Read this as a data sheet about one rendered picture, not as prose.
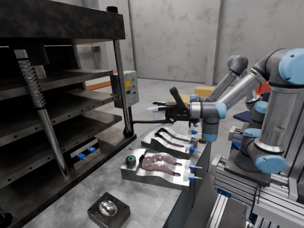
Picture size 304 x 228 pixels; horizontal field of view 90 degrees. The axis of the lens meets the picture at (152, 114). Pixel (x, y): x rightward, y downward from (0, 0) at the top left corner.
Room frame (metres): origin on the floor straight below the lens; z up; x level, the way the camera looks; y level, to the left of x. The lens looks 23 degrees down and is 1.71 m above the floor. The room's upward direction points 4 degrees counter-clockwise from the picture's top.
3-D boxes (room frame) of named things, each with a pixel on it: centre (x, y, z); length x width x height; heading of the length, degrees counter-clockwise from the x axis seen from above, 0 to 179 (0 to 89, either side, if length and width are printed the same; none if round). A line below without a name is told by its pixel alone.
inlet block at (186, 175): (0.82, -0.26, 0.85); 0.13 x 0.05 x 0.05; 73
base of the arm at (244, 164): (0.72, -0.56, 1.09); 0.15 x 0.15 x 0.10
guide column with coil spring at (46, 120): (0.96, 0.73, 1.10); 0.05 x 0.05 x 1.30
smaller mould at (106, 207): (0.61, 0.29, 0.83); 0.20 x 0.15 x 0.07; 56
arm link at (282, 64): (0.58, -0.53, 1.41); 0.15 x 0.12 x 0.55; 167
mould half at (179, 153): (1.28, -0.15, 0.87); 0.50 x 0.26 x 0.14; 56
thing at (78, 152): (1.29, 0.82, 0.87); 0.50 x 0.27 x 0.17; 56
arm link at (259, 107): (1.11, -0.88, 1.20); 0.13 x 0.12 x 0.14; 167
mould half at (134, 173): (0.94, -0.02, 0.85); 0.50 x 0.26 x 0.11; 73
